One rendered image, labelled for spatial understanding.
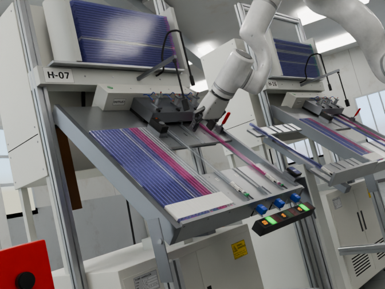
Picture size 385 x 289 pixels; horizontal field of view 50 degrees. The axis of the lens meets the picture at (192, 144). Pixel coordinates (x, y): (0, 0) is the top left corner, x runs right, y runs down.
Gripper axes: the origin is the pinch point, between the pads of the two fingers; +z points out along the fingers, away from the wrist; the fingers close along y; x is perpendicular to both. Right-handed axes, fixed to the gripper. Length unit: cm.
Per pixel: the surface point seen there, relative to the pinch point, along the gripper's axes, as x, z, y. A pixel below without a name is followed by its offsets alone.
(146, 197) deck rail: 21.0, 6.2, 37.7
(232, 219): 35.5, 8.1, 11.2
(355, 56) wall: -332, 112, -942
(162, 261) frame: 39, 11, 42
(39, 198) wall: -239, 325, -125
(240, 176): 20.4, 7.5, -8.8
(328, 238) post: 50, 28, -60
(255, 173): 20.3, 7.6, -18.1
